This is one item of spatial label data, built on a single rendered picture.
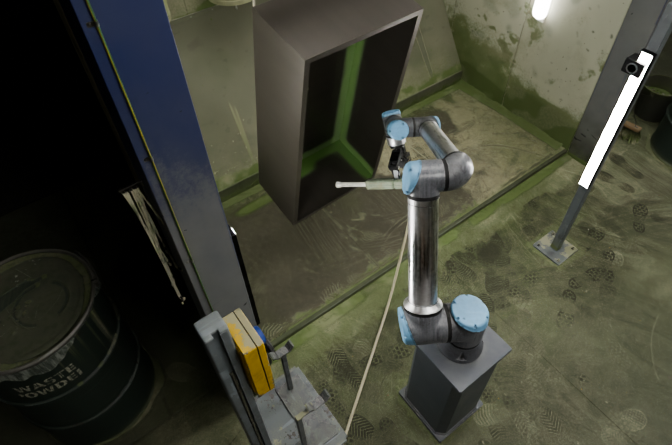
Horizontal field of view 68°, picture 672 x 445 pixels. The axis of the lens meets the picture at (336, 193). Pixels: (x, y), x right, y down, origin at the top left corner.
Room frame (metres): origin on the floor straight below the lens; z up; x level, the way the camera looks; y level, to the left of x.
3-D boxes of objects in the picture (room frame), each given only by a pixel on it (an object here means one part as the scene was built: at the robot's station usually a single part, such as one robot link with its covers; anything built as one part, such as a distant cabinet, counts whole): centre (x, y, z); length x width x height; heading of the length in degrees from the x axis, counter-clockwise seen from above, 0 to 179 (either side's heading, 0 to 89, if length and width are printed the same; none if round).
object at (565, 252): (1.88, -1.39, 0.01); 0.20 x 0.20 x 0.01; 35
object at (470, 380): (0.96, -0.50, 0.32); 0.31 x 0.31 x 0.64; 35
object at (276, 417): (0.62, 0.17, 0.78); 0.31 x 0.23 x 0.01; 35
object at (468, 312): (0.96, -0.49, 0.83); 0.17 x 0.15 x 0.18; 93
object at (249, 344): (0.57, 0.24, 1.42); 0.12 x 0.06 x 0.26; 35
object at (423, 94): (2.88, -0.01, 0.11); 2.70 x 0.02 x 0.13; 125
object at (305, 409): (0.63, 0.15, 0.95); 0.26 x 0.15 x 0.32; 35
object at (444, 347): (0.96, -0.50, 0.69); 0.19 x 0.19 x 0.10
